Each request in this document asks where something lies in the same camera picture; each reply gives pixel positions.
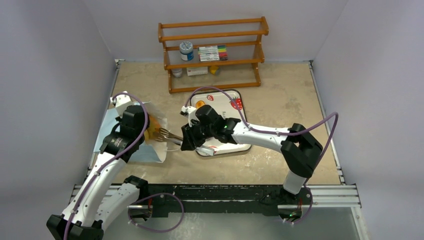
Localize orange fake bread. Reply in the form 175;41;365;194
144;115;162;141

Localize long fake baguette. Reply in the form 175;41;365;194
195;100;206;109

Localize metal tongs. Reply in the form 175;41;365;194
153;128;215;156

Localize light blue paper bag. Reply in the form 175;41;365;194
94;102;168;163

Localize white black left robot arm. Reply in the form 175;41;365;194
46;104;150;240

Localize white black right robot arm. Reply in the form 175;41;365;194
180;105;323;204

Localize strawberry print white tray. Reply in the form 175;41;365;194
189;89;252;157

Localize small yellow object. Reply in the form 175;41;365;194
209;66;220;75

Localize white red small box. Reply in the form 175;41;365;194
186;66;208;77

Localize small white jar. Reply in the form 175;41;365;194
171;68;183;78

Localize set of coloured markers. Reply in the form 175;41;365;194
197;45;228;62

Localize blue paint jar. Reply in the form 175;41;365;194
179;41;194;61

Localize orange wooden shelf rack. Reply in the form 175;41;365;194
157;16;269;94

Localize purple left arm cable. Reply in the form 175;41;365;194
62;92;151;240

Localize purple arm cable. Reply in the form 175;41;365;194
183;86;339;185
62;92;151;240

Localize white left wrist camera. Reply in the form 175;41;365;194
110;91;134;117

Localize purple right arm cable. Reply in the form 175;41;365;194
183;86;339;185

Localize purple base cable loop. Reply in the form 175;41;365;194
127;193;185;233

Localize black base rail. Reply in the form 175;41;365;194
125;175;312;220

